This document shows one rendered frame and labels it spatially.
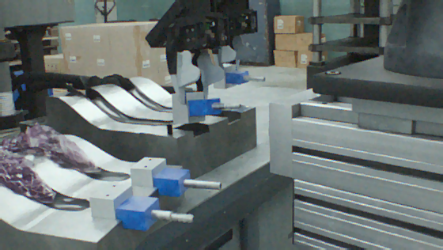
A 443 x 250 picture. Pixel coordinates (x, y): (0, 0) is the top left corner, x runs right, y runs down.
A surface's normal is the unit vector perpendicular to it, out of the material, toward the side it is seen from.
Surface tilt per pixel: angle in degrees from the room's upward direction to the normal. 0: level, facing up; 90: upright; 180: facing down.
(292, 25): 90
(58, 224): 0
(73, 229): 0
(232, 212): 90
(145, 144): 90
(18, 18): 90
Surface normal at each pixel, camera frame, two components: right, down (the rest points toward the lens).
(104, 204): -0.31, 0.26
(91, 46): -0.55, 0.13
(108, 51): -0.54, 0.35
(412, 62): -0.87, 0.16
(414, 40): -0.84, -0.13
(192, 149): 0.82, 0.11
